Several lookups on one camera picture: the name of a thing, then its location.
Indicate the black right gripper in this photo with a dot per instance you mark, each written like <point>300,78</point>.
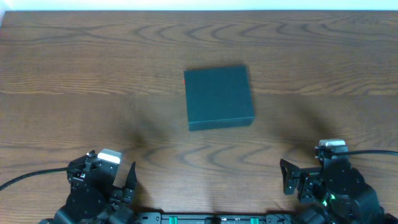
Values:
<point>302,182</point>

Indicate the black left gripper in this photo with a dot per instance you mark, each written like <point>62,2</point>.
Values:
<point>117,195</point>

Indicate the dark green box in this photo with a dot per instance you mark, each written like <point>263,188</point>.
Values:
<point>218,98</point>

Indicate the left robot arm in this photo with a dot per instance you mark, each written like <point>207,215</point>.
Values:
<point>93,197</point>

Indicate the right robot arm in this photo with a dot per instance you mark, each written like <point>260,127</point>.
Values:
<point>336,192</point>

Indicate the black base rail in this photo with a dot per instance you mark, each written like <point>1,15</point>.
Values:
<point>158,218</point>

